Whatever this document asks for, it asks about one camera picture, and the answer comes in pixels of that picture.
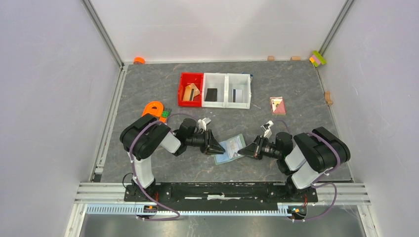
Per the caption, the white bin left compartment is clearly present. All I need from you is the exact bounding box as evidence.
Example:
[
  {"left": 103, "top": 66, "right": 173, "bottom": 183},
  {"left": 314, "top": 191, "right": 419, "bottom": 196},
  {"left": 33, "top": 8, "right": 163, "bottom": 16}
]
[{"left": 202, "top": 73, "right": 227, "bottom": 108}]

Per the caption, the wooden arch block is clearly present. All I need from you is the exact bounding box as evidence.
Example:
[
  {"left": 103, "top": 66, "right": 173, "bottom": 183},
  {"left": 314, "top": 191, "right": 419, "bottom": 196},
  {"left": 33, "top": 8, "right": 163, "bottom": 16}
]
[{"left": 324, "top": 91, "right": 334, "bottom": 106}]

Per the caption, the gold credit card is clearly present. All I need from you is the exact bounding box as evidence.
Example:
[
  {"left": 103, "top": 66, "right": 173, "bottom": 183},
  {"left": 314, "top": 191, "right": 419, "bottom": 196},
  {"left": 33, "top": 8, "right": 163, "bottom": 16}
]
[
  {"left": 184, "top": 83, "right": 200, "bottom": 100},
  {"left": 182, "top": 83, "right": 197, "bottom": 101}
]

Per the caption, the orange curved toy track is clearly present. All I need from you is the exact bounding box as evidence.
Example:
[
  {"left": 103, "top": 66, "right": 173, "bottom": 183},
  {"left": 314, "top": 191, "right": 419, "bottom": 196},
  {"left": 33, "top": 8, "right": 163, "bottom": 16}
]
[{"left": 142, "top": 101, "right": 167, "bottom": 123}]

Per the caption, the red playing card box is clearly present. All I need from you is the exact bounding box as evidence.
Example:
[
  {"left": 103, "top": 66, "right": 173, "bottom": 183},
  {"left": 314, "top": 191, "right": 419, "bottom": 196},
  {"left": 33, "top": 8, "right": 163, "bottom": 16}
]
[{"left": 270, "top": 97, "right": 286, "bottom": 115}]

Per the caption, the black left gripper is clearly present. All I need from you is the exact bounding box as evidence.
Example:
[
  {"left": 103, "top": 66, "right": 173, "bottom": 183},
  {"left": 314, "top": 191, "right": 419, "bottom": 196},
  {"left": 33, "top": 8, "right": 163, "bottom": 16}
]
[{"left": 186, "top": 128, "right": 225, "bottom": 155}]

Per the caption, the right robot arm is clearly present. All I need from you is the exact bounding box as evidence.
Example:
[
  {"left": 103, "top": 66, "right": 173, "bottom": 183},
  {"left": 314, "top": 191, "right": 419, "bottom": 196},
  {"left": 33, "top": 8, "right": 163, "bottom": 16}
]
[{"left": 238, "top": 126, "right": 351, "bottom": 201}]

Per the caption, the striped card in bin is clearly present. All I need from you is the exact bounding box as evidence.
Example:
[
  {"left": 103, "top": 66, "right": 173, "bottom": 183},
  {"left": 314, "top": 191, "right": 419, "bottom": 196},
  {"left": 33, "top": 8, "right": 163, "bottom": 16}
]
[{"left": 232, "top": 89, "right": 243, "bottom": 103}]

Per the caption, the orange tape roll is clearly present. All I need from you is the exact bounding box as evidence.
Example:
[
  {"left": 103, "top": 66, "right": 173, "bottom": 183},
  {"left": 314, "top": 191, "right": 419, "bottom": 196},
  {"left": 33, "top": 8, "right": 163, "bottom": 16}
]
[{"left": 133, "top": 57, "right": 145, "bottom": 64}]

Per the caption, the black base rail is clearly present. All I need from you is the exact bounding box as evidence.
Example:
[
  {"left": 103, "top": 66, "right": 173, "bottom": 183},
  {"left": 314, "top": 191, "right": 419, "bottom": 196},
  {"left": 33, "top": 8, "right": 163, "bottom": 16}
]
[{"left": 124, "top": 182, "right": 318, "bottom": 203}]

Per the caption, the silver credit card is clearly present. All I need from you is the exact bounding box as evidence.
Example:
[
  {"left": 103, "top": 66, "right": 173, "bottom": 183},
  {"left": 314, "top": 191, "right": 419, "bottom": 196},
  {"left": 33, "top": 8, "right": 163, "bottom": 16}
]
[{"left": 225, "top": 135, "right": 245, "bottom": 160}]

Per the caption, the red plastic bin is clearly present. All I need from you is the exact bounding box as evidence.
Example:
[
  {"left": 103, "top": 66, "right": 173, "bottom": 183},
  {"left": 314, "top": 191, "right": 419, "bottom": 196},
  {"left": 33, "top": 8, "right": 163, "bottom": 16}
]
[{"left": 177, "top": 72, "right": 204, "bottom": 107}]

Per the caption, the green toy brick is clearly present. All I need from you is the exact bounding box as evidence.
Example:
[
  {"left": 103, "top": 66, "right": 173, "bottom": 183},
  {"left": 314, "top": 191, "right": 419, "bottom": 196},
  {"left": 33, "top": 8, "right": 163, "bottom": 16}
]
[{"left": 161, "top": 110, "right": 171, "bottom": 119}]

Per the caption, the white bin right compartment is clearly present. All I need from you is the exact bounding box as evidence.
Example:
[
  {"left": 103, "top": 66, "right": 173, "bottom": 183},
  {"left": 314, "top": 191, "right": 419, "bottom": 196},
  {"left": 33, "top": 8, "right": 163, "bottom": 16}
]
[{"left": 226, "top": 74, "right": 252, "bottom": 109}]

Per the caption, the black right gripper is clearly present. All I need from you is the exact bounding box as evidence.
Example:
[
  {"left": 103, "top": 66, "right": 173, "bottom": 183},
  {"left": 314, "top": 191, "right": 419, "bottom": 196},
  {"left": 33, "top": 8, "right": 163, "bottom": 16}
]
[{"left": 237, "top": 134, "right": 281, "bottom": 160}]

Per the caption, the multicolour toy brick stack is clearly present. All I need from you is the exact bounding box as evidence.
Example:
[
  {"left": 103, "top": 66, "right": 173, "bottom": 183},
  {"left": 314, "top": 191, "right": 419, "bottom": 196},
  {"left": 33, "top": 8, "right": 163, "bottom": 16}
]
[{"left": 309, "top": 50, "right": 327, "bottom": 68}]

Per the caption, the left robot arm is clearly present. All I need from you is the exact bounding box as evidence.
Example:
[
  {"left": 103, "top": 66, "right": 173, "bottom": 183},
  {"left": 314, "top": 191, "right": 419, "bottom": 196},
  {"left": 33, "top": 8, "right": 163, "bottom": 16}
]
[{"left": 120, "top": 114, "right": 226, "bottom": 201}]

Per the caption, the black card in bin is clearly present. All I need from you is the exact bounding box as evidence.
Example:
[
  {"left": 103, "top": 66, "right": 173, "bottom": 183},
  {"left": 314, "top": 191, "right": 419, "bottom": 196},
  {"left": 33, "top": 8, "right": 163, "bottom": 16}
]
[{"left": 205, "top": 88, "right": 218, "bottom": 102}]

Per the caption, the white bin compartment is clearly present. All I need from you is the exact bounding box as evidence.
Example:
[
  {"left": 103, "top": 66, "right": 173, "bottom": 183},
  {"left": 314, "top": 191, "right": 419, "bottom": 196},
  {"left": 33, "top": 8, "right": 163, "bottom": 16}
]
[
  {"left": 226, "top": 74, "right": 252, "bottom": 109},
  {"left": 202, "top": 73, "right": 227, "bottom": 108}
]

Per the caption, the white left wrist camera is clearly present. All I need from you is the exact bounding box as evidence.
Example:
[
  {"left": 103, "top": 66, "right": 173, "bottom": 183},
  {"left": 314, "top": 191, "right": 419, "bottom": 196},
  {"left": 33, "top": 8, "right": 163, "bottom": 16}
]
[{"left": 197, "top": 118, "right": 211, "bottom": 131}]

